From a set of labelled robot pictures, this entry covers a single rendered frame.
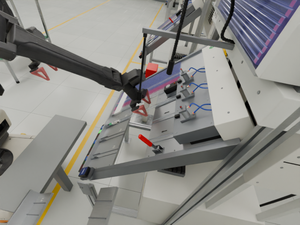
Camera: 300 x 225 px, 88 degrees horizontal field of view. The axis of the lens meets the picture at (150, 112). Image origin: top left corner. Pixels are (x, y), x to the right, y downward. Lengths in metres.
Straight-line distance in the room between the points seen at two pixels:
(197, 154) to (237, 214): 0.63
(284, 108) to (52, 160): 1.07
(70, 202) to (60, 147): 0.62
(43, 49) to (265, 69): 0.51
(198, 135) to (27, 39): 0.53
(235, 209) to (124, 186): 0.92
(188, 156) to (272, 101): 0.28
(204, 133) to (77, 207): 1.32
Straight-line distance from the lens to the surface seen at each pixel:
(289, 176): 0.64
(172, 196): 0.95
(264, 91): 0.36
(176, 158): 0.52
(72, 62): 0.57
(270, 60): 0.31
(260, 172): 0.61
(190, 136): 0.49
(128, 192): 1.58
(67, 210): 1.61
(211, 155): 0.50
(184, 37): 0.54
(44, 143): 1.19
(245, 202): 1.13
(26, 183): 1.10
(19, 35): 0.53
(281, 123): 0.36
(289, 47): 0.30
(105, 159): 0.80
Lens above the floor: 1.51
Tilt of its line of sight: 45 degrees down
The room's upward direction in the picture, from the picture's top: 10 degrees clockwise
